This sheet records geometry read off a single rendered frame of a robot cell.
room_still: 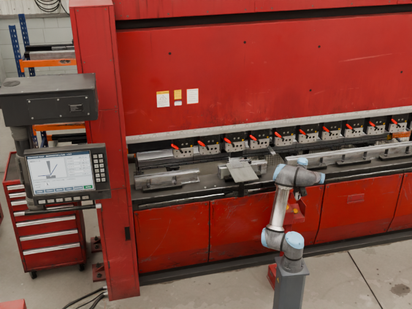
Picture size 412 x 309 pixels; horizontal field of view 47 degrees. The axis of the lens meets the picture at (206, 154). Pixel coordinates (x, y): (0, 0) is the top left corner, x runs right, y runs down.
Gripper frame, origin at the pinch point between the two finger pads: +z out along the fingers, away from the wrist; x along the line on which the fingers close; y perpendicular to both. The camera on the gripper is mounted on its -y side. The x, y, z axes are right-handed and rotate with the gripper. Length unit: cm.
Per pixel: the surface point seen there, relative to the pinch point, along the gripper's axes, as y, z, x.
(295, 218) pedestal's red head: -6.0, 12.9, 3.0
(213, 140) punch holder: 40, -36, 56
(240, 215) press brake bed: 23, 28, 36
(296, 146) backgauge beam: 62, -4, -27
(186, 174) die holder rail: 40, -9, 77
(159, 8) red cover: 49, -135, 91
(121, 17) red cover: 49, -130, 116
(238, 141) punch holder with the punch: 39, -33, 36
